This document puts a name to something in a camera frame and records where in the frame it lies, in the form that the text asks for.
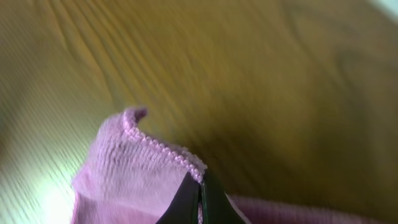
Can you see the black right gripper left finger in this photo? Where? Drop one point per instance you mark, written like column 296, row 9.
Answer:
column 184, row 206

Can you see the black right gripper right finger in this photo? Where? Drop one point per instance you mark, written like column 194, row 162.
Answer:
column 216, row 206

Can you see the purple microfiber cloth with label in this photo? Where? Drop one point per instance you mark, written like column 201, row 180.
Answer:
column 132, row 177

